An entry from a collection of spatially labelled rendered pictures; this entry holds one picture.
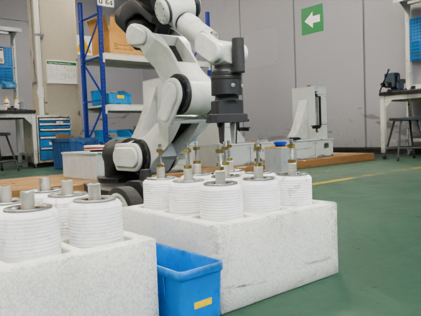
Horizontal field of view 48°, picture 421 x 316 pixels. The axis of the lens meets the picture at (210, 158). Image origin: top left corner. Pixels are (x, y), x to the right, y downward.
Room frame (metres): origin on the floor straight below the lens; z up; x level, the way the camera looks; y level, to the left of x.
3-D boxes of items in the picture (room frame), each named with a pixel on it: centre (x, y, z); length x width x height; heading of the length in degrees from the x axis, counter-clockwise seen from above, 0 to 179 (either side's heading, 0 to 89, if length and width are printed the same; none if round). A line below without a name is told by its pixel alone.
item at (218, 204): (1.02, -0.02, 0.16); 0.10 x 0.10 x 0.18
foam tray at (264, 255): (1.19, -0.04, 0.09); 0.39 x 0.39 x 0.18; 39
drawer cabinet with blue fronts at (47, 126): (6.55, 2.25, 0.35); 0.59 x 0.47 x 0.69; 40
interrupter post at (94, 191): (0.84, 0.21, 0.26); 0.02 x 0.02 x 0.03
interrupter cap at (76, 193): (0.93, 0.29, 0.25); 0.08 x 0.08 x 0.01
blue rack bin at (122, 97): (6.41, 1.31, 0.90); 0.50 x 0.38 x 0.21; 41
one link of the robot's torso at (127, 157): (1.92, 0.26, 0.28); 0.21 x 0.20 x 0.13; 40
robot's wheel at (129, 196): (1.54, 0.29, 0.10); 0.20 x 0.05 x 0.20; 40
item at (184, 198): (1.11, 0.05, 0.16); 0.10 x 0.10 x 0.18
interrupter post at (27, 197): (0.76, 0.30, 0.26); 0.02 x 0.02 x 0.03
